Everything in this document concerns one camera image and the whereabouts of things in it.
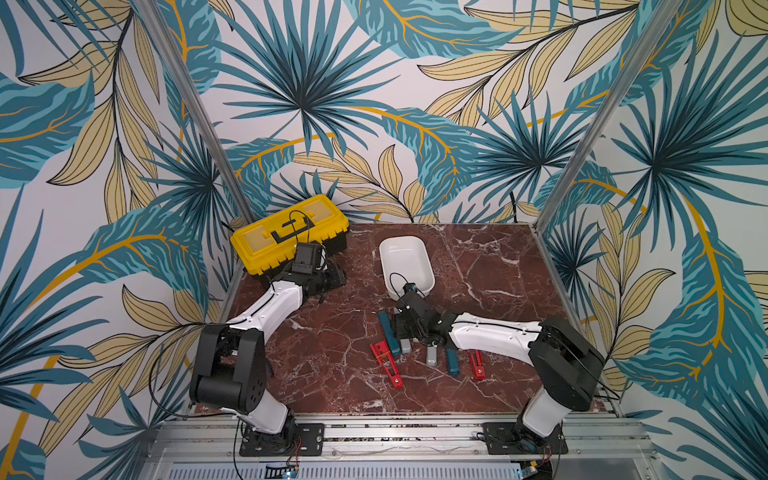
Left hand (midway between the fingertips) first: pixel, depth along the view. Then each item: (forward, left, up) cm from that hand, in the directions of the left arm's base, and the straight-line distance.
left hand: (340, 278), depth 90 cm
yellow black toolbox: (+7, +24, +5) cm, 25 cm away
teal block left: (-12, -15, -8) cm, 21 cm away
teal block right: (-21, -33, -10) cm, 41 cm away
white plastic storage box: (+16, -21, -11) cm, 29 cm away
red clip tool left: (-18, -13, -11) cm, 25 cm away
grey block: (-17, -20, -8) cm, 27 cm away
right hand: (-11, -17, -7) cm, 21 cm away
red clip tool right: (-21, -40, -11) cm, 47 cm away
